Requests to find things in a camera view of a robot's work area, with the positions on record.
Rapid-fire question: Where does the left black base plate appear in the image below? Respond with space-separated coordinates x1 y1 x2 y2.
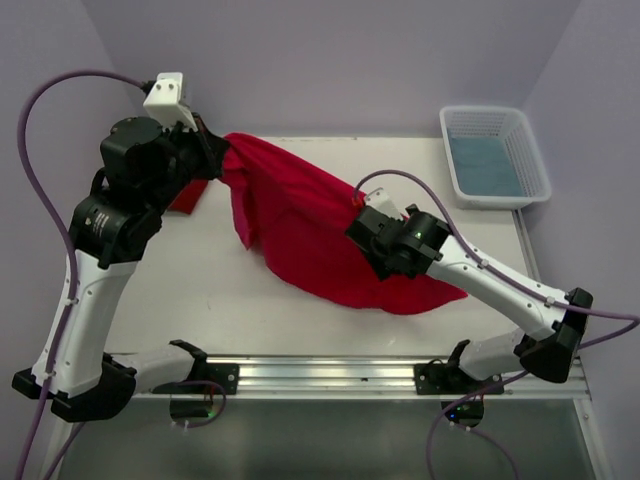
152 363 240 395

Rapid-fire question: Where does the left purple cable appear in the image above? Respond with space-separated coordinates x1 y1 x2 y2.
12 70 227 480

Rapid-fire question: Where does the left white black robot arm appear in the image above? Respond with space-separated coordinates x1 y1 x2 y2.
12 117 230 423

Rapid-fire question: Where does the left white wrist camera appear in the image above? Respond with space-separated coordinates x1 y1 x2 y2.
143 72 197 131

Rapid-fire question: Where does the blue t shirt in basket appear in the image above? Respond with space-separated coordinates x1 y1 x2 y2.
449 137 524 197

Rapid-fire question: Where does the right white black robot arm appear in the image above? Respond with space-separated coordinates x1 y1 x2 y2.
346 206 593 393

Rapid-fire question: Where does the aluminium mounting rail frame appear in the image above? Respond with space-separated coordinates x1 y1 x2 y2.
58 208 607 479

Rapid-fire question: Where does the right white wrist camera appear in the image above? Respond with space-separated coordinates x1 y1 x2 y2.
352 187 404 222

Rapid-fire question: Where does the crimson pink t shirt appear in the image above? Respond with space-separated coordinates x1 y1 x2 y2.
220 132 470 317

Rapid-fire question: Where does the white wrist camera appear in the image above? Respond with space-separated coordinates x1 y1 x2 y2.
352 187 404 222
143 72 197 131

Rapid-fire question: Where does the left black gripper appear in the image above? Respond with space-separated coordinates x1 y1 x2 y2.
142 110 228 214

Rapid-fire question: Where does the folded dark red t shirt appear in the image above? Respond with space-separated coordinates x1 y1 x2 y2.
167 180 209 215

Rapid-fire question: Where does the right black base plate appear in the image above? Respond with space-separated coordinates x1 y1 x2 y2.
413 362 504 395

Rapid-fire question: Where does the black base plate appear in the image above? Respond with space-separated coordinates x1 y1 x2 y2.
152 363 240 395
413 362 504 395

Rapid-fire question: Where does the white plastic mesh basket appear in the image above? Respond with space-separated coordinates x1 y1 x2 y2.
439 105 552 210

